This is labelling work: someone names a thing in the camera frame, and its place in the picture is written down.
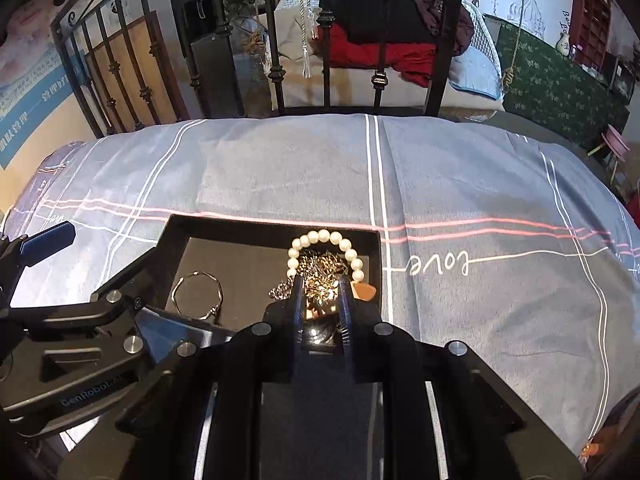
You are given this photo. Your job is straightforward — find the red phone booth cabinet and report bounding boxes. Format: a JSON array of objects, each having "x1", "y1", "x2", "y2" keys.
[{"x1": 570, "y1": 0, "x2": 611, "y2": 72}]

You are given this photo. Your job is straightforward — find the white pearl bracelet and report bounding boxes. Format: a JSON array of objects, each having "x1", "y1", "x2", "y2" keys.
[{"x1": 285, "y1": 228, "x2": 366, "y2": 283}]

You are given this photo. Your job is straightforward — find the red garment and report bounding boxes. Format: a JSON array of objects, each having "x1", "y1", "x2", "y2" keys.
[{"x1": 329, "y1": 24, "x2": 436, "y2": 88}]

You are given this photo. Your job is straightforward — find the black iron bed frame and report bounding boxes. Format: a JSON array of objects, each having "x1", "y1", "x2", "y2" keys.
[{"x1": 51, "y1": 0, "x2": 462, "y2": 139}]

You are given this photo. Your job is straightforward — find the right human hand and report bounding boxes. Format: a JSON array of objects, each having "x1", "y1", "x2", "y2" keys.
[{"x1": 579, "y1": 436, "x2": 608, "y2": 464}]

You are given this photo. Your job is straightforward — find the black garment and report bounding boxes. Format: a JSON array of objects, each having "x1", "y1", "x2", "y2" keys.
[{"x1": 320, "y1": 0, "x2": 439, "y2": 44}]

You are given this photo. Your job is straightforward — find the white tassel cord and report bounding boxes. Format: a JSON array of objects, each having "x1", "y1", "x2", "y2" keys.
[{"x1": 297, "y1": 0, "x2": 314, "y2": 80}]

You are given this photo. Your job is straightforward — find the black jewelry tray box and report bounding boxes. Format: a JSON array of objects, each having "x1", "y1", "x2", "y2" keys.
[{"x1": 145, "y1": 214, "x2": 382, "y2": 333}]

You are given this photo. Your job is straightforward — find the pink stool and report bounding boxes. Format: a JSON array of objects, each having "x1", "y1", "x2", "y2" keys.
[{"x1": 587, "y1": 125, "x2": 630, "y2": 186}]

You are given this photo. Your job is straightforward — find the white ceramic vase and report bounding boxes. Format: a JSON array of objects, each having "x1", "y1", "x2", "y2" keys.
[{"x1": 555, "y1": 32, "x2": 570, "y2": 56}]

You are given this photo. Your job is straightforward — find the dark maroon jacket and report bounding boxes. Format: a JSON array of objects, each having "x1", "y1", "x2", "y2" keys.
[{"x1": 413, "y1": 0, "x2": 475, "y2": 56}]

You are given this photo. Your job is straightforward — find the thin gold bangle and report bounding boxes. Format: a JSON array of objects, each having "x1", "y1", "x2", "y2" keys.
[{"x1": 169, "y1": 270, "x2": 224, "y2": 323}]

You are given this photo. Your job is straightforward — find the green patterned table cloth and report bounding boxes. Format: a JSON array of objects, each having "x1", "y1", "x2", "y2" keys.
[{"x1": 496, "y1": 21, "x2": 629, "y2": 148}]

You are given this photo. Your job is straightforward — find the white wicker swing chair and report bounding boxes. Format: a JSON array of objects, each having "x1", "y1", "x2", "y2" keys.
[{"x1": 274, "y1": 0, "x2": 503, "y2": 112}]

